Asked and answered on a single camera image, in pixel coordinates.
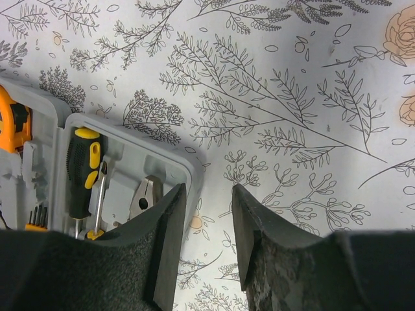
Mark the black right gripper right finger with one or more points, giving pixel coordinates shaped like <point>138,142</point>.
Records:
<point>283,267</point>

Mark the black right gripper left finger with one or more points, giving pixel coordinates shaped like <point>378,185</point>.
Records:
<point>133,267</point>

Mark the short yellow black screwdriver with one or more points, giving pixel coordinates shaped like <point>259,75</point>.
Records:
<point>96,232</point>

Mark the orange black pliers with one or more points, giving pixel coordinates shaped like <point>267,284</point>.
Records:
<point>148,193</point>

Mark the orange hex key set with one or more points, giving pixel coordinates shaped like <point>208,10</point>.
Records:
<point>38,219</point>

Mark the grey plastic tool case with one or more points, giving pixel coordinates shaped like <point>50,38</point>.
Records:
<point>40,176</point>

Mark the long yellow black screwdriver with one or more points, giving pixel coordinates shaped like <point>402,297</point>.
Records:
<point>84,156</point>

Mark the orange tape measure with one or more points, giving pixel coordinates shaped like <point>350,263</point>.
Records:
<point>16,124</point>

